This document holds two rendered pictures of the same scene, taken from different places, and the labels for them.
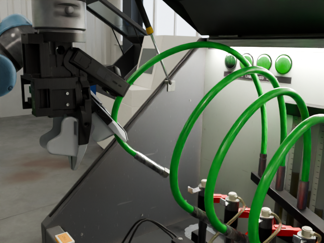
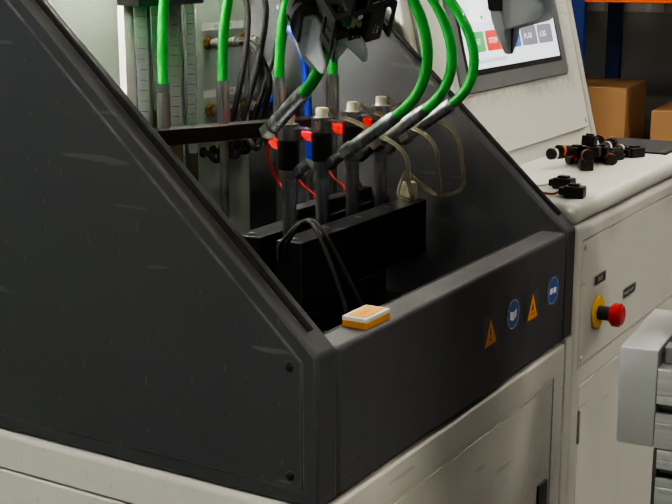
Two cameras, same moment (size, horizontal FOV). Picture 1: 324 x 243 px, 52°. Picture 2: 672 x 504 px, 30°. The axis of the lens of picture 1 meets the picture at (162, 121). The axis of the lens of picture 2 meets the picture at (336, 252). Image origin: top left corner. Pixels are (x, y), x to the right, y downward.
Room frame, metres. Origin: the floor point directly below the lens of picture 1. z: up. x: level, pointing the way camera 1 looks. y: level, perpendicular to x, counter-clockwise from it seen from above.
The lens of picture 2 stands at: (1.23, 1.39, 1.32)
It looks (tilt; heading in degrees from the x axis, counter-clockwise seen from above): 13 degrees down; 248
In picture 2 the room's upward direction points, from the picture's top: straight up
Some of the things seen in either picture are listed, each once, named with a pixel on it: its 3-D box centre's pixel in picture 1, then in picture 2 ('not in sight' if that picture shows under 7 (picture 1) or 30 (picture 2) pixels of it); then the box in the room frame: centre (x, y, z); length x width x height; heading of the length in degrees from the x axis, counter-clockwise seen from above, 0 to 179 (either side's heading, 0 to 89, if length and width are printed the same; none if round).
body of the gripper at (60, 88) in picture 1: (57, 74); not in sight; (0.50, 0.16, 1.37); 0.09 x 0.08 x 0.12; 127
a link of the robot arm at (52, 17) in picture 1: (60, 18); not in sight; (0.50, 0.15, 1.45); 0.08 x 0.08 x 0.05
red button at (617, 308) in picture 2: not in sight; (609, 313); (0.16, -0.14, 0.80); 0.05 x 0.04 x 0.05; 37
